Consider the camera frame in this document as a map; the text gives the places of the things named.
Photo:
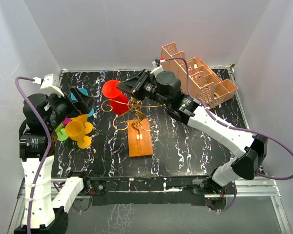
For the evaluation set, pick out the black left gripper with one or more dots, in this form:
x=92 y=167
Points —
x=85 y=102

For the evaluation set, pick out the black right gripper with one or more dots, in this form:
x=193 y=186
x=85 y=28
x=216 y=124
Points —
x=136 y=85

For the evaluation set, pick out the blue wine glass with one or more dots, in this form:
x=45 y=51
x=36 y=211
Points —
x=85 y=92

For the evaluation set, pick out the red wine glass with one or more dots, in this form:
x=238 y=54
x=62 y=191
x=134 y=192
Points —
x=119 y=100

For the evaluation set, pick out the magenta wine glass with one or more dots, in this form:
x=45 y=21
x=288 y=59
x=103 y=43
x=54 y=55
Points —
x=67 y=120

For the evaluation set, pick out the yellow-base orange wine glass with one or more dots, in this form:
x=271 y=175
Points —
x=76 y=131

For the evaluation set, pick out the green wine glass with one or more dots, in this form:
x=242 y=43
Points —
x=61 y=133

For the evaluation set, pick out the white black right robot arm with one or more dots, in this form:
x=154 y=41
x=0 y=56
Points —
x=165 y=88

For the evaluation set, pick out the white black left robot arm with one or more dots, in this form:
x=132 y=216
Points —
x=43 y=114

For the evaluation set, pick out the orange wooden rack base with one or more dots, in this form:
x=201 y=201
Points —
x=139 y=139

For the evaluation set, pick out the pink plastic file organizer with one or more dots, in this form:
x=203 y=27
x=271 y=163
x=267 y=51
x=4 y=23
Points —
x=198 y=77

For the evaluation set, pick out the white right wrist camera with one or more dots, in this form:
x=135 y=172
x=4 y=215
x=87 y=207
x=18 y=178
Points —
x=157 y=66

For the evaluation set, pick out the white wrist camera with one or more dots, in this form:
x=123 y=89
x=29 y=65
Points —
x=49 y=85
x=157 y=66

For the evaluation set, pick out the gold wire glass rack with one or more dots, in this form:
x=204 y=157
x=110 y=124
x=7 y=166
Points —
x=134 y=109

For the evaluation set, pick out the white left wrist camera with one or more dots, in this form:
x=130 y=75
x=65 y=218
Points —
x=49 y=85

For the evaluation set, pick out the black metal base frame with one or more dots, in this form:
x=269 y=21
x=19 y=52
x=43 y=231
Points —
x=101 y=191

